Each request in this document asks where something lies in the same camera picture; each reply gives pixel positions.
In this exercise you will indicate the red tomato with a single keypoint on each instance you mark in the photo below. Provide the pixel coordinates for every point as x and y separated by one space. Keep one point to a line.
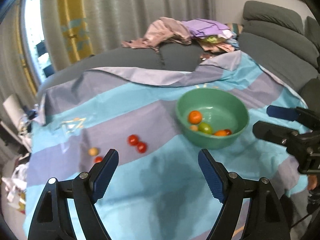
141 147
228 131
133 140
98 159

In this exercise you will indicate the small yellow round fruit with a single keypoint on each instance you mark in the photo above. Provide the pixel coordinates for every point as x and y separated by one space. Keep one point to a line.
93 151
194 128

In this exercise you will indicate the green lime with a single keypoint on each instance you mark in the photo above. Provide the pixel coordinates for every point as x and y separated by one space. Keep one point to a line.
205 128

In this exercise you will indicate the blue and purple striped blanket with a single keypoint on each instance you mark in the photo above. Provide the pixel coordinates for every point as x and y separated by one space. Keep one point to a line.
150 100

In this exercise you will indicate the grey curtain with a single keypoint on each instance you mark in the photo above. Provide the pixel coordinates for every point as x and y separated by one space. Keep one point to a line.
137 5

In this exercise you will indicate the yellow patterned curtain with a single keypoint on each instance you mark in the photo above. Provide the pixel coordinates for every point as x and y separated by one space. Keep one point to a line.
72 22

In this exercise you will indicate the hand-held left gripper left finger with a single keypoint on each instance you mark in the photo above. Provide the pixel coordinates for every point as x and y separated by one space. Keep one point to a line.
105 177

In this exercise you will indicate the person's right hand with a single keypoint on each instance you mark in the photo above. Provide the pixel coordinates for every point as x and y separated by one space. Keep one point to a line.
314 182

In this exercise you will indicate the pink cloth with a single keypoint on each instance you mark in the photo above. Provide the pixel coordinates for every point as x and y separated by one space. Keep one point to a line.
165 33

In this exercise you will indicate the white rectangular box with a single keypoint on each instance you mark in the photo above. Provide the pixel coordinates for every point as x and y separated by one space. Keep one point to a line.
11 105

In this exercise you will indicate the clutter pile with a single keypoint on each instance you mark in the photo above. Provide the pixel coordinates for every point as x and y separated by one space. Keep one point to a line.
27 120

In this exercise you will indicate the orange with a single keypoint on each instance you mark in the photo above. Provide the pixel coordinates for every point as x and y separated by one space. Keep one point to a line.
195 117
220 133

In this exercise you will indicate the purple cloth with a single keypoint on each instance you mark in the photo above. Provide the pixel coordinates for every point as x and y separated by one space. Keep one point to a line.
207 28

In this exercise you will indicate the green plastic bowl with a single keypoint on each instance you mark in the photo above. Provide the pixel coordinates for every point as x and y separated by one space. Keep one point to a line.
225 105

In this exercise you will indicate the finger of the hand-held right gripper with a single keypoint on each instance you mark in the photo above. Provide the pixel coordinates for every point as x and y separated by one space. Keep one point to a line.
272 130
282 112

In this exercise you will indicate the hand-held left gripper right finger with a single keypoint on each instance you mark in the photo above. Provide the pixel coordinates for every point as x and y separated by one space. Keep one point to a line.
212 177

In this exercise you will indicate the grey sofa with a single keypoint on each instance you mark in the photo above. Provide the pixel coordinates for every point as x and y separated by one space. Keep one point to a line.
270 42

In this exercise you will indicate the striped cushion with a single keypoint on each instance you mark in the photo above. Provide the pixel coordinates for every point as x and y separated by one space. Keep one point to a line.
236 27

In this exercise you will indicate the white plastic bags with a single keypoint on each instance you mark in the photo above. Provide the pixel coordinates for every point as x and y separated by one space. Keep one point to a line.
13 182

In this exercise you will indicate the patterned colourful cloth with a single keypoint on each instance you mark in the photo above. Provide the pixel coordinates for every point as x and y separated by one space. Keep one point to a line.
217 43

